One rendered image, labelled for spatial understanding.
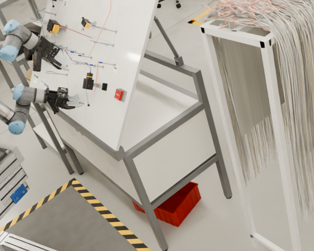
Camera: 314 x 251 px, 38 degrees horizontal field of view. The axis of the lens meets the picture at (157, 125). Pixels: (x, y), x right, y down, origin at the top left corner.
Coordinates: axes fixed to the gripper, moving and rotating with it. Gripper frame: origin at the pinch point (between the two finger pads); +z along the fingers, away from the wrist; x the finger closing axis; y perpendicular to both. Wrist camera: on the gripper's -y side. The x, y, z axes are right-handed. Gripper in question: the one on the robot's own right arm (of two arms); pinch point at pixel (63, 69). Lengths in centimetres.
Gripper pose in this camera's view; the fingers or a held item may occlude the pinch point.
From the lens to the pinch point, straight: 241.5
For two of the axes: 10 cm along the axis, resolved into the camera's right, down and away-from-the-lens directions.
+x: -6.2, -1.8, 7.7
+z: 6.3, 4.8, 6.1
